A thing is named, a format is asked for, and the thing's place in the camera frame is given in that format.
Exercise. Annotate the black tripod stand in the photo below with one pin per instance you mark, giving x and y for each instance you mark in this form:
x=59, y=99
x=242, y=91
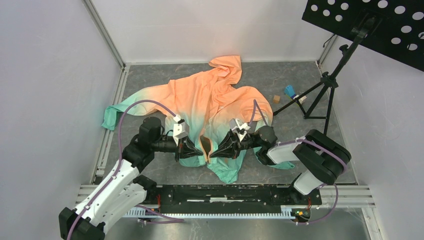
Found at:
x=328, y=81

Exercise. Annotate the aluminium frame rail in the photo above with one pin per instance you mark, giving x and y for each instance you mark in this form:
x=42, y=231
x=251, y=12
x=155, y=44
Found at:
x=349, y=196

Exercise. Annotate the blue block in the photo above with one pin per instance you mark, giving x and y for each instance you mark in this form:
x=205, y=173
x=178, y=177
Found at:
x=289, y=91

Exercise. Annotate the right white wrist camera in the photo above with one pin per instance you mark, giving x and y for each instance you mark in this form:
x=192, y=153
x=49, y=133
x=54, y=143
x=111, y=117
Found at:
x=239, y=128

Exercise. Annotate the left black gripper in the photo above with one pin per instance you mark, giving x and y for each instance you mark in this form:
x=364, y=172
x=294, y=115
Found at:
x=186, y=150

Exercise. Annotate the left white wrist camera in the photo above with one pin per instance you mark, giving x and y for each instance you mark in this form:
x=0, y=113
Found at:
x=180, y=128

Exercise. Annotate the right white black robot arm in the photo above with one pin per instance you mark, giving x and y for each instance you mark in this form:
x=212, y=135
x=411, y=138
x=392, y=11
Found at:
x=324, y=159

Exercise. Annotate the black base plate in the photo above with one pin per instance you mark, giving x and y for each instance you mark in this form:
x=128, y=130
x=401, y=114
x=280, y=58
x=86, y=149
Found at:
x=228, y=199

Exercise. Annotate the white slotted cable duct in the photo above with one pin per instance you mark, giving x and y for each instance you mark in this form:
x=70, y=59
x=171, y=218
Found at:
x=139, y=212

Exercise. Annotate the orange and mint hooded jacket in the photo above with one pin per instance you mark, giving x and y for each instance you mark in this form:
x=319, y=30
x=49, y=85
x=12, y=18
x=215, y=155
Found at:
x=207, y=101

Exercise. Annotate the black perforated tray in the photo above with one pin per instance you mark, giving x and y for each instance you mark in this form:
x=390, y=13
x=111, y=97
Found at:
x=393, y=28

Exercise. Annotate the small white block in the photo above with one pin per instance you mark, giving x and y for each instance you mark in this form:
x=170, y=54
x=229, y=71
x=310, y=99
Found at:
x=301, y=100

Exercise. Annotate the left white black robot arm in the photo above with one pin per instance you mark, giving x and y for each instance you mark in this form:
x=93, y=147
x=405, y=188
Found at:
x=124, y=187

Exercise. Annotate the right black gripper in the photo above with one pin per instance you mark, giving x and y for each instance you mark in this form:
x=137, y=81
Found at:
x=230, y=147

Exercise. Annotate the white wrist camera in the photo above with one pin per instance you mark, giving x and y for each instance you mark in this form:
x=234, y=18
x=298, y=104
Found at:
x=239, y=128
x=180, y=128

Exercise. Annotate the small wooden cube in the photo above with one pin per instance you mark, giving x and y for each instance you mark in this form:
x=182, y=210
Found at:
x=276, y=99

